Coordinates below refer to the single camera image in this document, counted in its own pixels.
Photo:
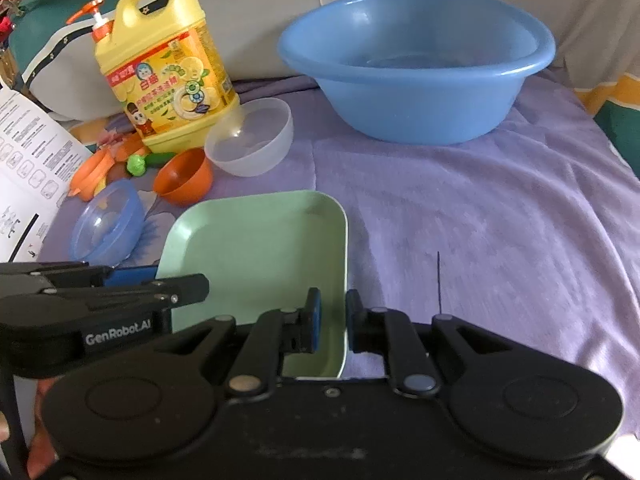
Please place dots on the clear plastic bowl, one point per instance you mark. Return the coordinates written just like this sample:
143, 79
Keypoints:
250, 142

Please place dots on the grey pillow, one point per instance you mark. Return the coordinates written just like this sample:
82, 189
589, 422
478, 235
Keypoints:
250, 20

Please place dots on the orange toy carrots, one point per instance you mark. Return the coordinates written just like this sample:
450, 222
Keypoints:
92, 172

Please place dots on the person's left hand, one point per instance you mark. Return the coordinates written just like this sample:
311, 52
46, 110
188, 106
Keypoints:
39, 410

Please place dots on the green round toy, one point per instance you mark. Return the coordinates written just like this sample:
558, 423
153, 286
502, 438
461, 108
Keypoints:
136, 165

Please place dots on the brown toy piece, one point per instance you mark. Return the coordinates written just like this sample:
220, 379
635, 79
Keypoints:
117, 174

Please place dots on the teal pillow with star trim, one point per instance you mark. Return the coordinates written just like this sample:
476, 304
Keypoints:
65, 5

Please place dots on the blue plastic basin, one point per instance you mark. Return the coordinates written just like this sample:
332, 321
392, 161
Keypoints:
415, 80

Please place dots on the pink toy piece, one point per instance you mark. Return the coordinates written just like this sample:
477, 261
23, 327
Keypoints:
111, 137

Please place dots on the purple floral bedsheet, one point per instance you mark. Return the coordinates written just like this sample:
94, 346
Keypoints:
475, 220

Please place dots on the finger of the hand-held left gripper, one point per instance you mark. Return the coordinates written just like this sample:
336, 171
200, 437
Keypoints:
185, 290
132, 276

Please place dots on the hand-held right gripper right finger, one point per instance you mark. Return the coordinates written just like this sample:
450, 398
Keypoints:
354, 325

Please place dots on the yellow detergent bottle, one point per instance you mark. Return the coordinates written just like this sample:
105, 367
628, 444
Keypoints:
165, 70

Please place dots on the orange plastic bowl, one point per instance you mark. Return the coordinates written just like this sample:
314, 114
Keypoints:
182, 180

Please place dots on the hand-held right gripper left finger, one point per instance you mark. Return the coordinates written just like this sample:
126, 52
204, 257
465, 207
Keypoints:
314, 320

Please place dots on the teal yellow striped quilt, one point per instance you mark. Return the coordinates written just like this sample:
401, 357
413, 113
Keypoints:
622, 110

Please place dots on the blue translucent bowl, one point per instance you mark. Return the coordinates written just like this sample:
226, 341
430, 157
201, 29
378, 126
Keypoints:
107, 220

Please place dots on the orange toy slice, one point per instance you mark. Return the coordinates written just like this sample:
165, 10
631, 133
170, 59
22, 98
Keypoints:
131, 146

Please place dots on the white pillow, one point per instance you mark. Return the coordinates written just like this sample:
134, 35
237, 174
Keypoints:
575, 5

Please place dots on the green toy cucumber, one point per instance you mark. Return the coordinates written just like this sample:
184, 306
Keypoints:
161, 159

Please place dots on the white printed instruction sheet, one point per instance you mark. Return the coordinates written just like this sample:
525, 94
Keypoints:
35, 160

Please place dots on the green square plate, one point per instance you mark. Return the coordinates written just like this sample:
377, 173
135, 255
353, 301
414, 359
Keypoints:
250, 250

